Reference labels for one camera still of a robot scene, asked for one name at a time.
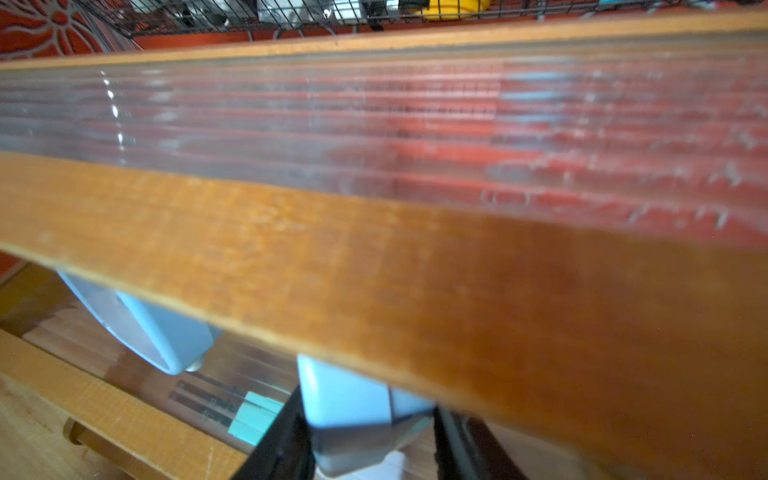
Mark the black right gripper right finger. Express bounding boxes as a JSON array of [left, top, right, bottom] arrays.
[[434, 407, 527, 480]]

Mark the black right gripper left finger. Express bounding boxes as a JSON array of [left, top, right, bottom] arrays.
[[231, 387, 315, 480]]

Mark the mint green square clock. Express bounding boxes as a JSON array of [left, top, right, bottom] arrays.
[[228, 392, 284, 446]]

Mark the blue rounded square clock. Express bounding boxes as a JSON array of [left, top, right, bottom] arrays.
[[58, 271, 222, 375]]

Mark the wooden two-tier shelf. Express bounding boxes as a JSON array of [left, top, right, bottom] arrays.
[[1, 6, 767, 479]]

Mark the black wire wall basket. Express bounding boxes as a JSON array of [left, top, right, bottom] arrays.
[[77, 0, 760, 38]]

